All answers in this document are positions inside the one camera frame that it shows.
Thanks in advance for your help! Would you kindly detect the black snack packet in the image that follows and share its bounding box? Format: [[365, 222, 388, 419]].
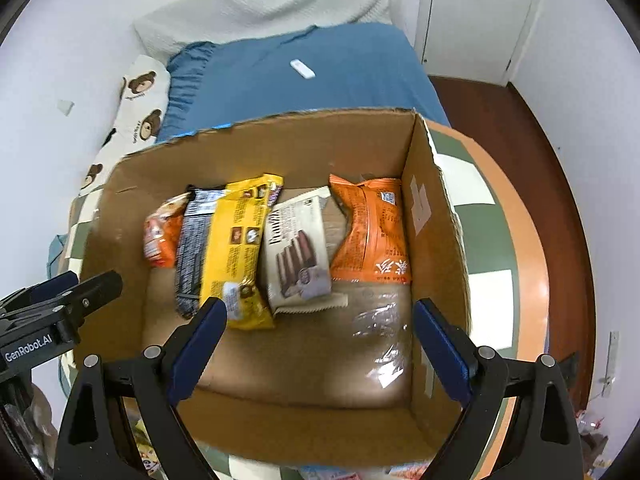
[[175, 186, 228, 321]]

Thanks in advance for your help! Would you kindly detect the white wafer packet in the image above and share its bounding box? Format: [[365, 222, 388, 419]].
[[262, 186, 349, 315]]

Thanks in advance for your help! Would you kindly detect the white quilted pillow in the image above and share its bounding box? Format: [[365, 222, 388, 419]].
[[132, 0, 393, 61]]

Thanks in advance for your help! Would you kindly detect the small orange snack packet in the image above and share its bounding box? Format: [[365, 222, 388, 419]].
[[144, 195, 191, 268]]

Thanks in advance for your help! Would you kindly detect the light blue cloth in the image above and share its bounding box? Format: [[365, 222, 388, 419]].
[[47, 235, 76, 281]]

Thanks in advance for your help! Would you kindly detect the blue bed sheet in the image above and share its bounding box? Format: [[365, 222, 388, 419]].
[[157, 22, 451, 146]]

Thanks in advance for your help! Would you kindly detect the cardboard box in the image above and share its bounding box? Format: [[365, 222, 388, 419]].
[[80, 107, 473, 468]]

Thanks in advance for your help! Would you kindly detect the bear print pillow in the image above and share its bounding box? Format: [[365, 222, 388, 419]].
[[80, 55, 171, 196]]

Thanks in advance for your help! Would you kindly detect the large orange snack packet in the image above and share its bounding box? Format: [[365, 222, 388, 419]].
[[327, 174, 413, 285]]

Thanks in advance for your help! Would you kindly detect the yellow snack packet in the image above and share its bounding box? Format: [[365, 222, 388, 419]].
[[199, 174, 284, 331]]

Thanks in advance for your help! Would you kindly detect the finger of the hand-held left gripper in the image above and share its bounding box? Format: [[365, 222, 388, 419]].
[[50, 270, 124, 346], [0, 271, 80, 318]]

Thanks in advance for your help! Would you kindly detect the clear plastic wrapper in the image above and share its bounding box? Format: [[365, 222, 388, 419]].
[[350, 305, 413, 388]]

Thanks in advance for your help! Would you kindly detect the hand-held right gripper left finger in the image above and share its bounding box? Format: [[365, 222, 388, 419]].
[[54, 296, 228, 480]]

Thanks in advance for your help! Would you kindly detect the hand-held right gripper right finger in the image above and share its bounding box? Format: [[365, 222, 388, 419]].
[[412, 298, 586, 480]]

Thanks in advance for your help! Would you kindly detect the cartoon print snack packet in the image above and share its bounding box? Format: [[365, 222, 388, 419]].
[[131, 420, 161, 478]]

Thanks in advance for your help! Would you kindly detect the green checkered table cover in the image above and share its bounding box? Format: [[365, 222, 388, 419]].
[[67, 115, 551, 480]]

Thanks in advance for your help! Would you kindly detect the white door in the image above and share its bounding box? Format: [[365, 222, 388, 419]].
[[415, 0, 543, 86]]

